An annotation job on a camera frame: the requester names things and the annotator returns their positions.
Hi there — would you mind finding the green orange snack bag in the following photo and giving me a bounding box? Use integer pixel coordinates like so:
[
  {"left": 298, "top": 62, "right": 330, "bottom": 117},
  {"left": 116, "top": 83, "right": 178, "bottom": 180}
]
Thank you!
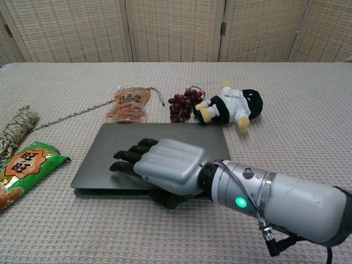
[{"left": 0, "top": 141, "right": 71, "bottom": 214}]

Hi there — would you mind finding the dark red grape bunch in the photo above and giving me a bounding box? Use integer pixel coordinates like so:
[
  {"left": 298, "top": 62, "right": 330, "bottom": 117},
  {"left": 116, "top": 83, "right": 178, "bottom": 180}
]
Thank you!
[{"left": 168, "top": 85, "right": 206, "bottom": 124}]

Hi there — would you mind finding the silver laptop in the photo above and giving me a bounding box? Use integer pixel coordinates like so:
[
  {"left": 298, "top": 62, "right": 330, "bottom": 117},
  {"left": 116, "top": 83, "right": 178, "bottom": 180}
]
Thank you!
[{"left": 70, "top": 123, "right": 232, "bottom": 197}]

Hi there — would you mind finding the woven folding screen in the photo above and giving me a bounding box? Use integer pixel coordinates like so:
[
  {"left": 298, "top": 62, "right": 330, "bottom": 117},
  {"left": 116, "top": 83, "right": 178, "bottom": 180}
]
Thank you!
[{"left": 0, "top": 0, "right": 352, "bottom": 67}]

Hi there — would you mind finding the twine rope bundle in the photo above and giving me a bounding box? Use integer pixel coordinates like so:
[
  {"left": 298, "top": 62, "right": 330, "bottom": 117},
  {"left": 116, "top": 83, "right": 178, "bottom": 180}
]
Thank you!
[{"left": 0, "top": 86, "right": 166, "bottom": 163}]

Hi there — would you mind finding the beige woven tablecloth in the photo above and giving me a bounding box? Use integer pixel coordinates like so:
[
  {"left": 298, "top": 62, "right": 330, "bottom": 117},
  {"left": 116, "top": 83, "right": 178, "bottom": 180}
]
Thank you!
[{"left": 0, "top": 62, "right": 352, "bottom": 264}]

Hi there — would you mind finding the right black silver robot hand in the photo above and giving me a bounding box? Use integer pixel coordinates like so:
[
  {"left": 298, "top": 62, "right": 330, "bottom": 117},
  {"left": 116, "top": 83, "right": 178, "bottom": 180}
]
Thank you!
[{"left": 109, "top": 138, "right": 206, "bottom": 210}]

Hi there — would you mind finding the orange sauce pouch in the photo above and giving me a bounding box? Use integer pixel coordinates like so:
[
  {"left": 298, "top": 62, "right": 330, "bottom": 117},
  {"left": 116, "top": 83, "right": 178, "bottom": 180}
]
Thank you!
[{"left": 105, "top": 85, "right": 152, "bottom": 124}]

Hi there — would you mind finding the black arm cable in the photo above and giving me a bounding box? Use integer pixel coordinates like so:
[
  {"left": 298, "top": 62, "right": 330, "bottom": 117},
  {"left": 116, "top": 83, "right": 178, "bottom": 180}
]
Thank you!
[{"left": 258, "top": 219, "right": 335, "bottom": 264}]

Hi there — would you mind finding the black white plush doll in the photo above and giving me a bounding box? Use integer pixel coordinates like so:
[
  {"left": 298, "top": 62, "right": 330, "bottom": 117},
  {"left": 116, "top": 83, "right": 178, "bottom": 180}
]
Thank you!
[{"left": 191, "top": 80, "right": 264, "bottom": 133}]

